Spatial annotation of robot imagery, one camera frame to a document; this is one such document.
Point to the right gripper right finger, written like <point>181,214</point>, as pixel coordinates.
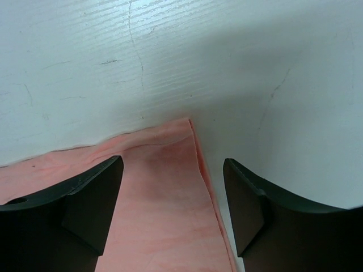
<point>277,230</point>

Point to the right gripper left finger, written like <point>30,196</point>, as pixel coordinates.
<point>63,227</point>

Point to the pink t shirt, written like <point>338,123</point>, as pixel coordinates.
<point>166,217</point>

